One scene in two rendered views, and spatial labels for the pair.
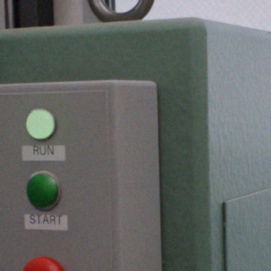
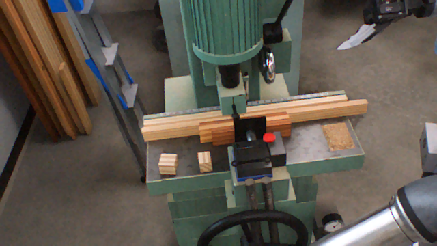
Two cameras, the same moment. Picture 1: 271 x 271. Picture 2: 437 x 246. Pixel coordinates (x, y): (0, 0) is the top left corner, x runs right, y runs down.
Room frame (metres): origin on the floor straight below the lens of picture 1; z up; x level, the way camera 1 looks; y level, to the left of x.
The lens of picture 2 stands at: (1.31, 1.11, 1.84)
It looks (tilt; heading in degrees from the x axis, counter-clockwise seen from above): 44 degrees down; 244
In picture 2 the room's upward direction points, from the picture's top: 6 degrees counter-clockwise
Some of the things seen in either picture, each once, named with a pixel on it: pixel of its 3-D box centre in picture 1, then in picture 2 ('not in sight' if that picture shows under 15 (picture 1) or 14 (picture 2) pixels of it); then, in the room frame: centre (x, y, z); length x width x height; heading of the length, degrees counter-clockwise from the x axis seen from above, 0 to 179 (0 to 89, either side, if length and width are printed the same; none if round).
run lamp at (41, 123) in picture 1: (39, 124); not in sight; (0.57, 0.07, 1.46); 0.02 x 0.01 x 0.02; 65
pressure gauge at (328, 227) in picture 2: not in sight; (332, 223); (0.71, 0.59, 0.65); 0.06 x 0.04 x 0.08; 155
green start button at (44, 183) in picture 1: (41, 190); not in sight; (0.57, 0.07, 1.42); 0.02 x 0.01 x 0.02; 65
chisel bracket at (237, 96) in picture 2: not in sight; (231, 91); (0.85, 0.27, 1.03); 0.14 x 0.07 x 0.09; 65
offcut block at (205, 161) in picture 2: not in sight; (205, 162); (1.00, 0.37, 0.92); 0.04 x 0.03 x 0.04; 67
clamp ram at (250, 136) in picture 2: not in sight; (251, 139); (0.86, 0.40, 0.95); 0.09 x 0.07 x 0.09; 155
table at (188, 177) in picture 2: not in sight; (252, 159); (0.87, 0.40, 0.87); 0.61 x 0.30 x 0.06; 155
